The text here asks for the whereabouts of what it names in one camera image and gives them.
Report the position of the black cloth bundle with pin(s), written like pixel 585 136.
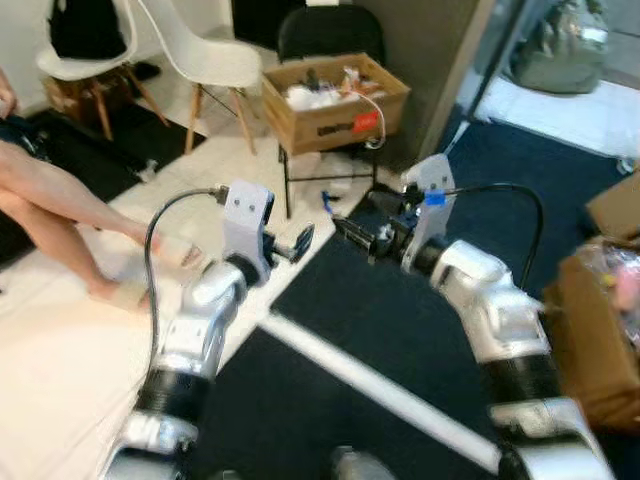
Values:
pixel 88 28

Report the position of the black metal chair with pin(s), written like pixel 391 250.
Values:
pixel 330 30

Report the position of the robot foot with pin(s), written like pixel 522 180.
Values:
pixel 222 476
pixel 358 465

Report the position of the brown cardboard rubbish box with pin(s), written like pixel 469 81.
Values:
pixel 590 370

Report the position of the person bare leg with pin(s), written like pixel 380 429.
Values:
pixel 80 205
pixel 50 245

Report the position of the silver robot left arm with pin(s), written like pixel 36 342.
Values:
pixel 195 320

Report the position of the white chair wooden legs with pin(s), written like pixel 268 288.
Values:
pixel 90 68
pixel 215 62

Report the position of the small blue clip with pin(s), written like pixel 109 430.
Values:
pixel 327 204

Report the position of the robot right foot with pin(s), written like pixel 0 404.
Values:
pixel 358 465

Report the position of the white floor strip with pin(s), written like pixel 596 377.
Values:
pixel 380 390

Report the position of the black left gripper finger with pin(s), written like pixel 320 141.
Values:
pixel 305 237
pixel 290 254

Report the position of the person bare forearm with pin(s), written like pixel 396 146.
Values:
pixel 7 95

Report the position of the clear pink plastic trash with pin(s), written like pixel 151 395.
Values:
pixel 615 285

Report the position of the cardboard box red label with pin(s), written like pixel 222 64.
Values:
pixel 335 125

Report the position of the dark blue carpet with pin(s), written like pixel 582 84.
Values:
pixel 300 400

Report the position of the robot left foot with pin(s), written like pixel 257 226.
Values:
pixel 222 476

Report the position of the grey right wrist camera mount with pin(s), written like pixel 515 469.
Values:
pixel 432 215

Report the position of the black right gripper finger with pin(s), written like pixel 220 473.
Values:
pixel 392 198
pixel 355 236

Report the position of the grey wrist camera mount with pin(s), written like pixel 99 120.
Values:
pixel 248 215
pixel 432 215

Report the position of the grey backpack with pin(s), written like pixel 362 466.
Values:
pixel 560 50

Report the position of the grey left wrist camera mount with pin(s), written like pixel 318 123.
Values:
pixel 248 215

